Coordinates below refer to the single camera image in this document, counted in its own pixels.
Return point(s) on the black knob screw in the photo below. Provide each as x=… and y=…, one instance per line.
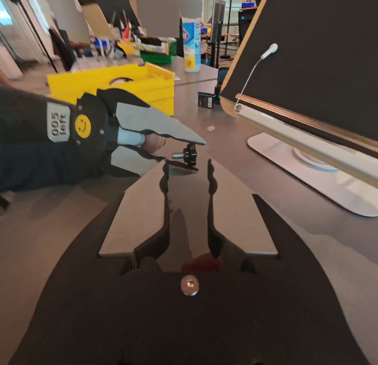
x=190, y=155

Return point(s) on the black battery charger case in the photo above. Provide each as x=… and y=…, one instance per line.
x=221, y=75

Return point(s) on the white stand base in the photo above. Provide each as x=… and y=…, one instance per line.
x=265, y=146

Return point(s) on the black board book stand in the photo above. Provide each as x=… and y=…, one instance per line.
x=310, y=45

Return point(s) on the brown cardboard sheet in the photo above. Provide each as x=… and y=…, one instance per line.
x=96, y=19

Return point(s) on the black battery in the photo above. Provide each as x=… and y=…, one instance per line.
x=206, y=100

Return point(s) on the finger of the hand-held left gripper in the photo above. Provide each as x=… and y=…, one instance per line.
x=130, y=161
x=147, y=119

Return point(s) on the yellow plastic bin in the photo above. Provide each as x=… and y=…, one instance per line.
x=147, y=90

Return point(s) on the grey monitor on pole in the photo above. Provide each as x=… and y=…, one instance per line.
x=218, y=19

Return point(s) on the white rounded object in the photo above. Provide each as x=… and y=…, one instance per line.
x=118, y=82

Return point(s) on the green plastic bin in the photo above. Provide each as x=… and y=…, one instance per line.
x=156, y=58

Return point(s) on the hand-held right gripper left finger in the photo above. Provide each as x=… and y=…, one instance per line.
x=138, y=223

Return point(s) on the disinfectant wipes canister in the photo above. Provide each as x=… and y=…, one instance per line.
x=192, y=45

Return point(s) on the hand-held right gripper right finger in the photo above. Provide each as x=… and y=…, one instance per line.
x=239, y=223

